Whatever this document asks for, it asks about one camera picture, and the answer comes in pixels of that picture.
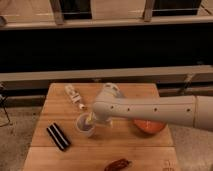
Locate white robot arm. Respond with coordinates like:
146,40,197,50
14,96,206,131
87,83,213,132

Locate wooden table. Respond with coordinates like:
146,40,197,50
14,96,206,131
23,83,180,171

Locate orange ceramic bowl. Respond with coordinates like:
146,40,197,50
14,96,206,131
133,120,166,134

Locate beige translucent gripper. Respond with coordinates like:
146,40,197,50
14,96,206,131
85,113,112,126

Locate black white striped box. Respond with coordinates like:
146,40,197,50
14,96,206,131
46,123,71,151

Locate white tube bottle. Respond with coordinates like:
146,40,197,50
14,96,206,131
65,84,86,110

